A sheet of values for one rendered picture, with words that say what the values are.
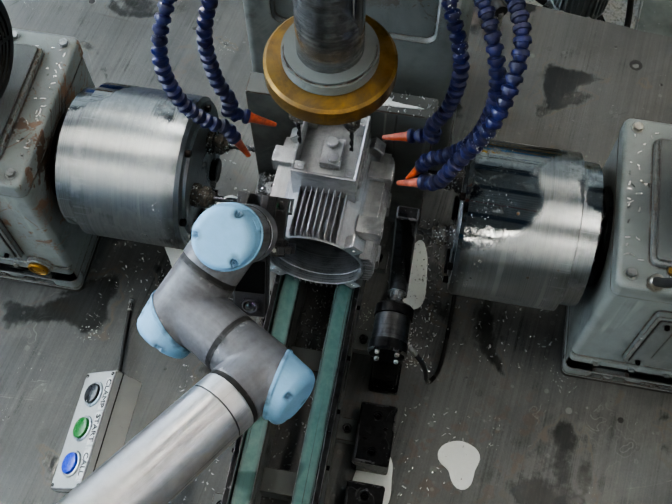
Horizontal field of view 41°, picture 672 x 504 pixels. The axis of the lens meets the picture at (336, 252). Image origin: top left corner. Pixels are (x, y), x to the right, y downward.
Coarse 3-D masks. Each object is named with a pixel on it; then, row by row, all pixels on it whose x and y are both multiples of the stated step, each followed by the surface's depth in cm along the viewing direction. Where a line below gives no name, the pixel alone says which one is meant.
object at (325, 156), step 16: (304, 128) 138; (320, 128) 141; (336, 128) 141; (368, 128) 138; (304, 144) 140; (320, 144) 140; (336, 144) 138; (368, 144) 141; (304, 160) 139; (320, 160) 137; (336, 160) 137; (352, 160) 139; (304, 176) 135; (320, 176) 134; (336, 176) 134; (352, 176) 134; (336, 192) 138; (352, 192) 137
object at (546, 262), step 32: (480, 160) 133; (512, 160) 133; (544, 160) 134; (576, 160) 134; (480, 192) 131; (512, 192) 130; (544, 192) 130; (576, 192) 130; (480, 224) 130; (512, 224) 130; (544, 224) 129; (576, 224) 129; (448, 256) 144; (480, 256) 132; (512, 256) 131; (544, 256) 130; (576, 256) 131; (448, 288) 140; (480, 288) 136; (512, 288) 134; (544, 288) 133; (576, 288) 134
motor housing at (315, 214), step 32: (384, 160) 146; (288, 192) 141; (320, 192) 139; (384, 192) 144; (288, 224) 137; (320, 224) 134; (352, 224) 138; (288, 256) 149; (320, 256) 151; (352, 256) 148
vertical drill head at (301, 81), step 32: (320, 0) 104; (352, 0) 106; (288, 32) 119; (320, 32) 109; (352, 32) 111; (384, 32) 122; (288, 64) 117; (320, 64) 115; (352, 64) 116; (384, 64) 119; (288, 96) 117; (320, 96) 117; (352, 96) 117; (384, 96) 119; (352, 128) 123
